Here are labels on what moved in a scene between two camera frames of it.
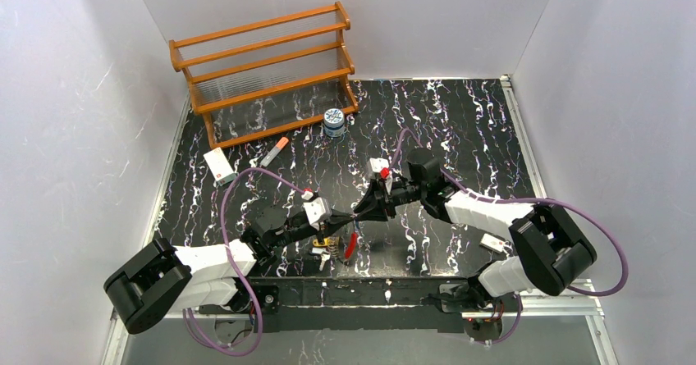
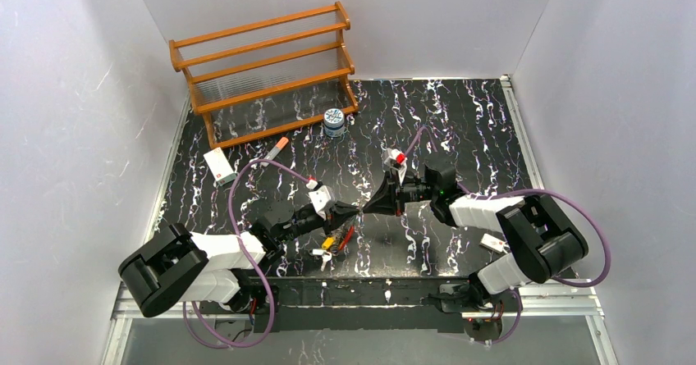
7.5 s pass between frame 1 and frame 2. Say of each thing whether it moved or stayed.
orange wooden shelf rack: stayed
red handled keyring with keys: moved
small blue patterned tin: stayed
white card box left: stayed
